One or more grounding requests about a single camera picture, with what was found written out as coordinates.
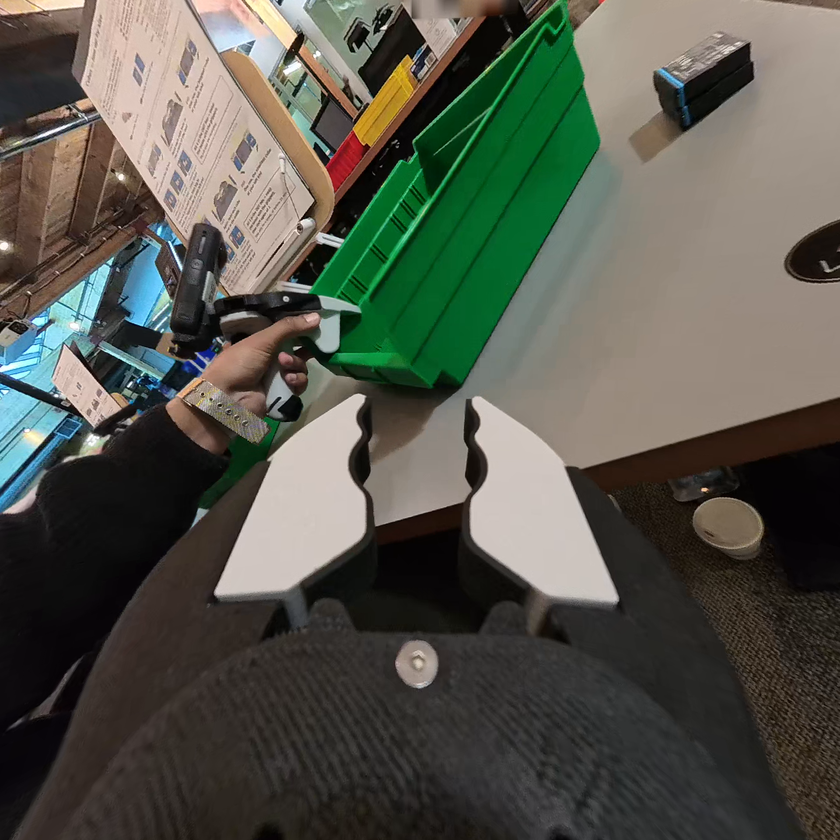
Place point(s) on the red plastic bin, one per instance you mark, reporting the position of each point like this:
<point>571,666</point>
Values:
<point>348,161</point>

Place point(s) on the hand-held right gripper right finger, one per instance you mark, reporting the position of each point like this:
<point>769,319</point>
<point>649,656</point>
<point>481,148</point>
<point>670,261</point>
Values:
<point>531,518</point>

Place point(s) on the black floor bag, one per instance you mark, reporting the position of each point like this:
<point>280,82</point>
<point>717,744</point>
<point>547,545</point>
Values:
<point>800,518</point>

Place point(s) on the white ceiling projector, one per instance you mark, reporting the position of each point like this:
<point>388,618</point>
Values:
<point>16,338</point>

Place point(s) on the clear plastic bottle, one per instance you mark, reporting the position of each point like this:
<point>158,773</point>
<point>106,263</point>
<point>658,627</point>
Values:
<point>705,484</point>

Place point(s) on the green plastic bin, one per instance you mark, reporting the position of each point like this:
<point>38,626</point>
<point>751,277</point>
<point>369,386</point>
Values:
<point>459,229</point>

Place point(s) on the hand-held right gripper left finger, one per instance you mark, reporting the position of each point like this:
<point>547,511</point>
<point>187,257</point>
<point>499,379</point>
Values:
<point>295,518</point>

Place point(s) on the person's left hand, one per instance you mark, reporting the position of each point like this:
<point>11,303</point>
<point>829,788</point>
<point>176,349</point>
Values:
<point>246,367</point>

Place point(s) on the instruction sheet on stand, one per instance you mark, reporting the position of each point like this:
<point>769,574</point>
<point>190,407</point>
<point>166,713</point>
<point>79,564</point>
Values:
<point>302,151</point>

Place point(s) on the wooden background table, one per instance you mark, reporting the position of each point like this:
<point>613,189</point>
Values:
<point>453,52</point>

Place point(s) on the white tablet stand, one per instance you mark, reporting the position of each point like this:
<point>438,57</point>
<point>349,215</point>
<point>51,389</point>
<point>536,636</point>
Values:
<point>295,197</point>

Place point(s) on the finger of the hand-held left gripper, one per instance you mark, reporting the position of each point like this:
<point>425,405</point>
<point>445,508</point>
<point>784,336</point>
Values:
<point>334,321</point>

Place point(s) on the white paper cup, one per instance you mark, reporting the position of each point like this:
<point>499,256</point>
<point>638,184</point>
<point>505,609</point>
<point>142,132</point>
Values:
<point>728,525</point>

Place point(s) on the black pole with round disc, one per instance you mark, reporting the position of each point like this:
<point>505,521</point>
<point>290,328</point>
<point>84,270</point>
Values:
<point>33,390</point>

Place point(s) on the yellow plastic bin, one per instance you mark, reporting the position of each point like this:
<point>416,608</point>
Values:
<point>387,102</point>

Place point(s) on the black oval desk sticker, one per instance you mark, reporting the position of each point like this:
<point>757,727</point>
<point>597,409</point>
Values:
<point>817,253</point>

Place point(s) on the person's left forearm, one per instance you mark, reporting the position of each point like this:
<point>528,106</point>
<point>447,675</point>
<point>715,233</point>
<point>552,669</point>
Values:
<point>98,525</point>

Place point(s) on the stack of black batteries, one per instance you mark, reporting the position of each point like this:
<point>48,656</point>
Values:
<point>705,72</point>

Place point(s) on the illustrated instruction sheet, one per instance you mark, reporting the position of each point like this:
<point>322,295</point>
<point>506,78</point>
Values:
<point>197,131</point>

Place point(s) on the black computer monitor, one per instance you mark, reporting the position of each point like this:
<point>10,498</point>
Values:
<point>331,121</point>

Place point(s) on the silver wrist watch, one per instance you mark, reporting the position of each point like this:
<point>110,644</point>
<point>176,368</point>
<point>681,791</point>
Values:
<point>226,410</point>

